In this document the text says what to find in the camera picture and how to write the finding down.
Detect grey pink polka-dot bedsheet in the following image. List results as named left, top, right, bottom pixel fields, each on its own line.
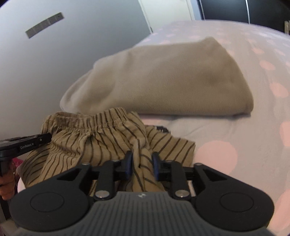
left=133, top=20, right=290, bottom=234

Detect folded beige sweater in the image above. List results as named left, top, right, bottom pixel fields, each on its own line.
left=60, top=37, right=254, bottom=116

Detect grey wall switch panel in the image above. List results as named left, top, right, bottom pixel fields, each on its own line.
left=26, top=12, right=64, bottom=38

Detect olive striped pants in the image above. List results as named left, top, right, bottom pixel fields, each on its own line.
left=77, top=111, right=197, bottom=197

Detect black sliding wardrobe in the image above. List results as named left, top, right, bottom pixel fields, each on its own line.
left=198, top=0, right=289, bottom=32

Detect person's left hand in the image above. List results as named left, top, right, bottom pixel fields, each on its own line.
left=0, top=163, right=16, bottom=201

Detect white door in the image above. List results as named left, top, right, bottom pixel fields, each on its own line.
left=139, top=0, right=195, bottom=33

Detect folded olive striped garment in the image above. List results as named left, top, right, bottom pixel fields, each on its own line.
left=20, top=107, right=130, bottom=189

